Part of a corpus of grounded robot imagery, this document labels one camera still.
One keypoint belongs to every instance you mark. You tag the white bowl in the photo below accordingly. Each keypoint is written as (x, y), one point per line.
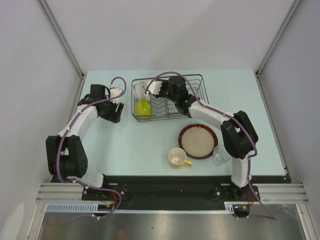
(139, 90)

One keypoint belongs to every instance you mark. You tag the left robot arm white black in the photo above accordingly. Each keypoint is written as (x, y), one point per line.
(66, 156)

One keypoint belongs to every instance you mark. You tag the red rimmed round plate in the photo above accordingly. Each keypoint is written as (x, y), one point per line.
(198, 141)

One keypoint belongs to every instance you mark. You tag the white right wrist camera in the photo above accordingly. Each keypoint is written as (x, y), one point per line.
(153, 87)

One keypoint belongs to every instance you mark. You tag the aluminium frame post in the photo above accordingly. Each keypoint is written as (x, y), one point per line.
(48, 13)
(278, 36)

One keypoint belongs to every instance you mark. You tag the clear plastic cup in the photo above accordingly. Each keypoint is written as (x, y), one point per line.
(220, 155)

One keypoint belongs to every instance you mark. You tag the dark wire dish rack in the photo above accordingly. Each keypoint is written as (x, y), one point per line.
(163, 108)

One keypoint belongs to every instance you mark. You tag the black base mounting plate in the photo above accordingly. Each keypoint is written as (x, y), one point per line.
(215, 188)

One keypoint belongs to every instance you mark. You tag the left aluminium frame post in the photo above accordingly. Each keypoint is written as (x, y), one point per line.
(48, 13)

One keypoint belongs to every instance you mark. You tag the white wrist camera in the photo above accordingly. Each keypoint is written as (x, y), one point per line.
(153, 87)
(115, 94)

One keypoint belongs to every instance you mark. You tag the aluminium front rail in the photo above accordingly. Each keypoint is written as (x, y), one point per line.
(278, 193)

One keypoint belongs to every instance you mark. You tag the white slotted cable duct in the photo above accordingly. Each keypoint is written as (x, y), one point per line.
(220, 207)

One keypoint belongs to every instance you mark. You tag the right aluminium frame post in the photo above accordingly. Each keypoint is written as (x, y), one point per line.
(278, 36)

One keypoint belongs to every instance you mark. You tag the yellow green bowl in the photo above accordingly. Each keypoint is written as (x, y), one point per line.
(142, 108)

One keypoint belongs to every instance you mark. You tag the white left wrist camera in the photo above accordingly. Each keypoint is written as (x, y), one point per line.
(115, 94)

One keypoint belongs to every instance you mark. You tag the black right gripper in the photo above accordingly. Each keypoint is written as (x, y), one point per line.
(165, 83)

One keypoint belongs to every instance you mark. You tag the beige mug yellow handle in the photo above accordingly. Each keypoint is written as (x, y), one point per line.
(178, 157)

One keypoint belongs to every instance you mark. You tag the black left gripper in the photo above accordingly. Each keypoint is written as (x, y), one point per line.
(114, 117)

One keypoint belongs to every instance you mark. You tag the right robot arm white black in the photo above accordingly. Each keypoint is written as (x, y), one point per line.
(238, 133)

